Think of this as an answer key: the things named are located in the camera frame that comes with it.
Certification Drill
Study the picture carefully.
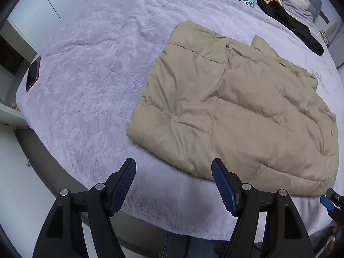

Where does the beige puffer jacket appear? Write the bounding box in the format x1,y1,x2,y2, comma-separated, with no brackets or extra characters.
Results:
126,21,339,196

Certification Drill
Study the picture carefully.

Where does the person's blue jeans leg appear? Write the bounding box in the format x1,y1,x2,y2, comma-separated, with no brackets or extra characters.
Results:
160,232,229,258

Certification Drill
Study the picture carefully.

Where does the dark red smartphone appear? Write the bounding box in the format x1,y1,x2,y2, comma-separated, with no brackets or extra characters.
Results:
26,57,41,91

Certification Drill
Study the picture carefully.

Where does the black folded garment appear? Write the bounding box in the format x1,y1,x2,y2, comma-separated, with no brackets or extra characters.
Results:
257,0,324,56

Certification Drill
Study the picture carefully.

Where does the white wardrobe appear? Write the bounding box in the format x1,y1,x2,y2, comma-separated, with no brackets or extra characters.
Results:
9,0,90,51

